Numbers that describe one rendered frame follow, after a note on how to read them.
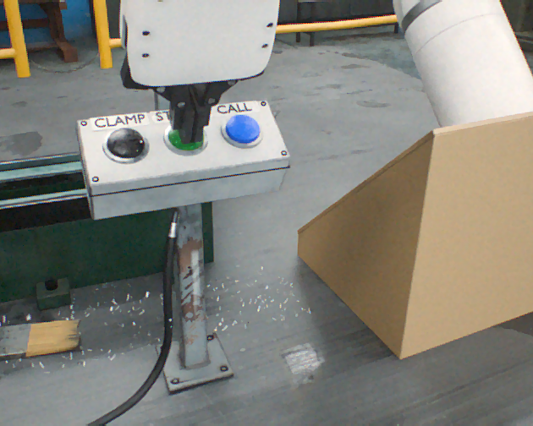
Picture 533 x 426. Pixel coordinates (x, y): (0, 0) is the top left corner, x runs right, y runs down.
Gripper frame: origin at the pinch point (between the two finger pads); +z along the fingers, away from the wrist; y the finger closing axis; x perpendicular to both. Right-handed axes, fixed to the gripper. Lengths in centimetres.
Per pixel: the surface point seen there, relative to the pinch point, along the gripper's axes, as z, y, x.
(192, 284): 16.8, 0.1, 6.9
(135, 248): 32.2, 2.8, -6.7
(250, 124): 2.3, -5.6, 0.0
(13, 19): 160, 18, -208
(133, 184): 3.6, 5.2, 3.5
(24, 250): 30.0, 15.8, -8.0
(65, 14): 338, -20, -428
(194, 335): 22.4, 0.2, 10.0
